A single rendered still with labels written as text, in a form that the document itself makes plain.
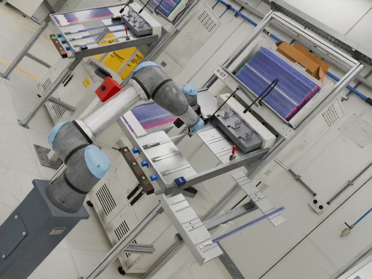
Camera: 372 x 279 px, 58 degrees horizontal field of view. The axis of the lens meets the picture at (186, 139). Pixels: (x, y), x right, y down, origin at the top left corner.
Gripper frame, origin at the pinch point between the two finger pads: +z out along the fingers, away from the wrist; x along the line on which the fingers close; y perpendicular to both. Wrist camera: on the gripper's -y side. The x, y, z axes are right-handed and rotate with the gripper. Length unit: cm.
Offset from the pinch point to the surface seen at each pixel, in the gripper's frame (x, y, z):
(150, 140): 4.2, -24.3, -5.1
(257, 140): -26.2, 30.3, 2.3
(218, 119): -0.6, 20.7, 0.0
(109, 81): 76, -22, 0
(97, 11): 173, 6, -1
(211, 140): -10.3, 8.3, 3.0
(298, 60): 15, 100, 0
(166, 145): -3.6, -18.1, -3.5
